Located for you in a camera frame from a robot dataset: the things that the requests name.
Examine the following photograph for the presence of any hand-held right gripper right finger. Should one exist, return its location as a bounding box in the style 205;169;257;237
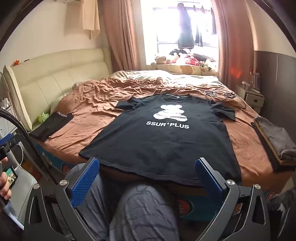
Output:
195;157;273;241

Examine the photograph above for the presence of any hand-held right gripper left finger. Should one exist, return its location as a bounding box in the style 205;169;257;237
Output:
23;157;109;241

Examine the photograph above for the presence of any black bear print T-shirt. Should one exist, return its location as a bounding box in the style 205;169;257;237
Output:
79;94;242;186

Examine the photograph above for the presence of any dark clothes pile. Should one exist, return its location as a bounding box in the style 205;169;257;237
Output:
193;53;210;62

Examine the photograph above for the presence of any person's left hand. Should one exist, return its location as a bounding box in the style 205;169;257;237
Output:
0;171;12;201

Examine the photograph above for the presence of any blue printed bed sheet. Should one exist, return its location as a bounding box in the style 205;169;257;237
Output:
37;140;287;217

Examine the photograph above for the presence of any smartphone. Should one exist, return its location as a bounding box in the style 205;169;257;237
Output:
4;168;19;189

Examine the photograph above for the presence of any small green object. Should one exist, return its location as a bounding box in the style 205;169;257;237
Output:
37;112;50;123

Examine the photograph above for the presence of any bed with brown blanket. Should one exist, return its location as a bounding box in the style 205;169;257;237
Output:
30;76;292;195

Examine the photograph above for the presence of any person's grey patterned pants leg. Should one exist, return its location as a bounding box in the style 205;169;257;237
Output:
67;163;179;241

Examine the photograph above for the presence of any cream padded headboard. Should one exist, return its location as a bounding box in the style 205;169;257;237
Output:
2;47;114;133

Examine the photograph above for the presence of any white nightstand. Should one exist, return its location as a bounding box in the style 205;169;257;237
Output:
236;84;265;110

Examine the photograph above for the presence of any white slatted rack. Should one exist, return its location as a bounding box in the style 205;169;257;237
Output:
248;72;261;93

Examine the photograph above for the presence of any white brown plush toy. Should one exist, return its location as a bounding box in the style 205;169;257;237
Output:
203;59;218;70

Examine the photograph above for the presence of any cream bed sheet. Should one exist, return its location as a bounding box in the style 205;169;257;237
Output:
102;69;219;84

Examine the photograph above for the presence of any black white plush toy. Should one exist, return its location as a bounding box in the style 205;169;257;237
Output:
169;48;186;63

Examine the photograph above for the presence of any brown curtain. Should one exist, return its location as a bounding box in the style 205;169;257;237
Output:
99;0;148;77
211;0;255;87

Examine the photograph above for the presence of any hanging dark garment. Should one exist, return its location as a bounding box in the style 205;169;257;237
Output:
177;2;195;49
195;23;204;46

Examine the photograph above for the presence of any cream cloth cover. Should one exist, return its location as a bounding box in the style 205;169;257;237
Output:
66;0;101;39

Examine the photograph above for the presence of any bright window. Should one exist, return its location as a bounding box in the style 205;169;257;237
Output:
141;0;219;66

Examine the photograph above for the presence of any white charging cable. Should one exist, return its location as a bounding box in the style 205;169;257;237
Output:
17;143;24;168

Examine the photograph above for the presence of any black braided cable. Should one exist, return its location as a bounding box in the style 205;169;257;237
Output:
0;109;57;186

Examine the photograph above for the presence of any thin black cable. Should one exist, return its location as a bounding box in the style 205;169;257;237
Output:
204;90;247;109

